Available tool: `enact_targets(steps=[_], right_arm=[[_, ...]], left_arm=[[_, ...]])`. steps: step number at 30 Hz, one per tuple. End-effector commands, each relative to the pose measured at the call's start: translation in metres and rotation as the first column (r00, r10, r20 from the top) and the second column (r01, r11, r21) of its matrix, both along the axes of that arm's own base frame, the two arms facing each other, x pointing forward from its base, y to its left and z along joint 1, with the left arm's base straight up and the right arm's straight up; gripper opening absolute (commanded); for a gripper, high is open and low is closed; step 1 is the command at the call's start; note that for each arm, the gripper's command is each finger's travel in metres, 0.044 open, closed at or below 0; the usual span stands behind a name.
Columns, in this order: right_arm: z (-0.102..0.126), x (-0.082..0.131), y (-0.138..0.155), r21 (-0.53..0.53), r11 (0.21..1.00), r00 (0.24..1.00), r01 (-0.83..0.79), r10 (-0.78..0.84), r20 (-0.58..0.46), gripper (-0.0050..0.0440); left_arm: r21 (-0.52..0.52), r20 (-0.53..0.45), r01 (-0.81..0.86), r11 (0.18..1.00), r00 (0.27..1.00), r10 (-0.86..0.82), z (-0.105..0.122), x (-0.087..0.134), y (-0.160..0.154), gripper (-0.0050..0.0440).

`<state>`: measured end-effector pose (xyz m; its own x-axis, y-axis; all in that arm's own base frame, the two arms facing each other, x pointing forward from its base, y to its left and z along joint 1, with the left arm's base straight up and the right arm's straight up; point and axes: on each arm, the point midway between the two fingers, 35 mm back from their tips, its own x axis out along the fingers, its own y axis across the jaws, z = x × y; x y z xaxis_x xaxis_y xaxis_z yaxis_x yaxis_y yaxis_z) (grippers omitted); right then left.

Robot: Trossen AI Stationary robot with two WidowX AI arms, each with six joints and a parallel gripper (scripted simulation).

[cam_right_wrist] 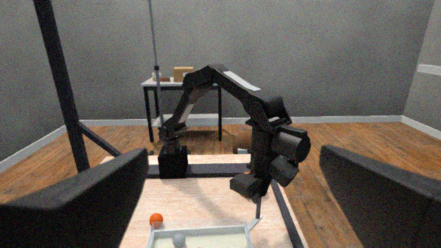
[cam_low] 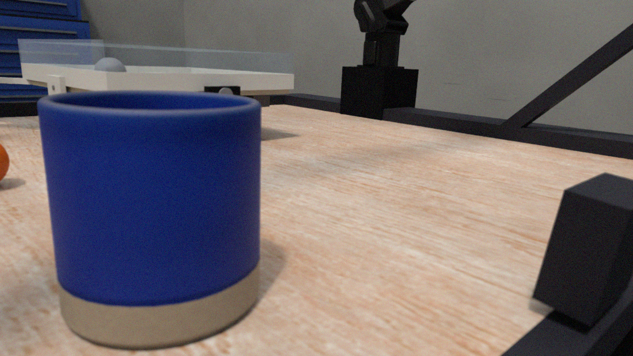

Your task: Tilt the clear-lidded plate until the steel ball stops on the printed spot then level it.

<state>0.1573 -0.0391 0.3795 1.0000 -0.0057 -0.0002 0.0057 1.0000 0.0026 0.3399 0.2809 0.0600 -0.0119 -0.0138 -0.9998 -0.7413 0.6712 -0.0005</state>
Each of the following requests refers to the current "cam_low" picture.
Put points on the blue mug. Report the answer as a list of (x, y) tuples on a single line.
[(155, 205)]

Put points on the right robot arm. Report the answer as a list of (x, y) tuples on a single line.
[(383, 24)]

